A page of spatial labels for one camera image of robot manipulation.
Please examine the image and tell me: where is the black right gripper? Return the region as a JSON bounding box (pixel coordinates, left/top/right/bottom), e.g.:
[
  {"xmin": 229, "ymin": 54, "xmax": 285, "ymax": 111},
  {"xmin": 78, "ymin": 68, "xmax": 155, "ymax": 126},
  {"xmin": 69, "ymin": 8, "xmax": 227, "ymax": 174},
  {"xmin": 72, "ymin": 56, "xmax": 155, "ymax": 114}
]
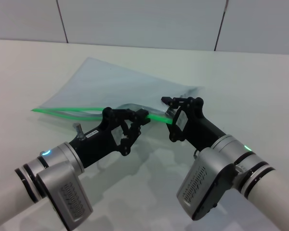
[{"xmin": 160, "ymin": 96, "xmax": 226, "ymax": 152}]

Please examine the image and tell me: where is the left arm cable with plug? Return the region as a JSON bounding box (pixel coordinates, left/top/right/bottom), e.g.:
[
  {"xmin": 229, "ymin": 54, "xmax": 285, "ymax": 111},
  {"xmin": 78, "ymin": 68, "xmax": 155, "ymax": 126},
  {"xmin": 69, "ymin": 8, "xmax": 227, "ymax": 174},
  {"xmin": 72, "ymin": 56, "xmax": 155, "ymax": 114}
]
[{"xmin": 73, "ymin": 122, "xmax": 85, "ymax": 141}]

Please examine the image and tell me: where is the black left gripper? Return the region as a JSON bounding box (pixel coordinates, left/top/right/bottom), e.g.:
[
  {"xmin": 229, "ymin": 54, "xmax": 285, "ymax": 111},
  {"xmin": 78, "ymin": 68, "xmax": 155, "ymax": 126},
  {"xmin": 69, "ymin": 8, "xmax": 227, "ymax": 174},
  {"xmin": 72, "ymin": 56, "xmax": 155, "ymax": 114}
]
[{"xmin": 69, "ymin": 107, "xmax": 152, "ymax": 169}]

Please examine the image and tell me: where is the clear green-zip document bag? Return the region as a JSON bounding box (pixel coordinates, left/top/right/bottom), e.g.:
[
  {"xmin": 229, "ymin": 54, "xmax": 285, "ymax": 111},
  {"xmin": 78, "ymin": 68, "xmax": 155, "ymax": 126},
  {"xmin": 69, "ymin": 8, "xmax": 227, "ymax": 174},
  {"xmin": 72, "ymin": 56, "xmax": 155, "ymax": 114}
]
[{"xmin": 30, "ymin": 57, "xmax": 205, "ymax": 126}]

